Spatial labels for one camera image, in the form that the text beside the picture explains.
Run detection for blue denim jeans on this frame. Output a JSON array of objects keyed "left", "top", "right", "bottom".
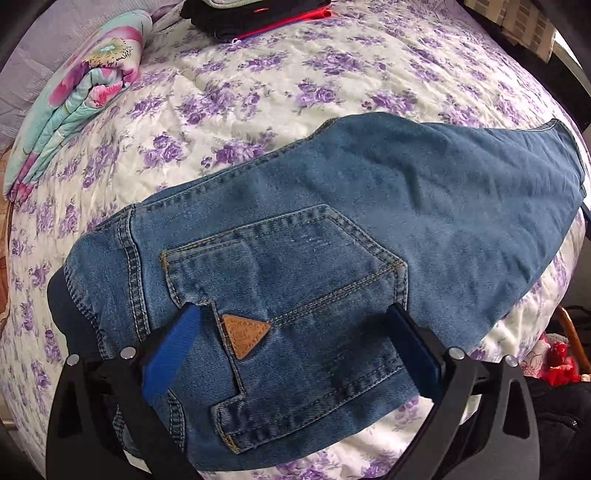
[{"left": 47, "top": 113, "right": 585, "bottom": 471}]

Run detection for red white plush toy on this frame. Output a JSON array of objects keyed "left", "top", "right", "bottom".
[{"left": 520, "top": 333, "right": 590, "bottom": 387}]

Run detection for wooden chair back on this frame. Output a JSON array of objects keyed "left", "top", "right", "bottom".
[{"left": 555, "top": 305, "right": 591, "bottom": 375}]

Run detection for brown patchwork cushion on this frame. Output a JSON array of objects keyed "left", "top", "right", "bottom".
[{"left": 0, "top": 196, "right": 13, "bottom": 330}]

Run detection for purple floral bedspread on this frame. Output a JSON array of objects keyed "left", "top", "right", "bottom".
[{"left": 1, "top": 1, "right": 565, "bottom": 468}]

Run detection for folded floral turquoise blanket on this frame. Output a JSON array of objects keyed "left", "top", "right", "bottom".
[{"left": 3, "top": 10, "right": 152, "bottom": 201}]

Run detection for folded black pants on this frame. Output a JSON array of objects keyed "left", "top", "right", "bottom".
[{"left": 180, "top": 1, "right": 332, "bottom": 43}]

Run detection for beige brick pattern curtain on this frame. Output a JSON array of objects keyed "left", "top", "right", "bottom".
[{"left": 463, "top": 0, "right": 557, "bottom": 63}]

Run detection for lavender embroidered pillow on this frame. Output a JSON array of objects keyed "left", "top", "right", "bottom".
[{"left": 1, "top": 1, "right": 175, "bottom": 150}]

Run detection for folded red garment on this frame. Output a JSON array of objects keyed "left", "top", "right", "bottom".
[{"left": 231, "top": 6, "right": 332, "bottom": 42}]

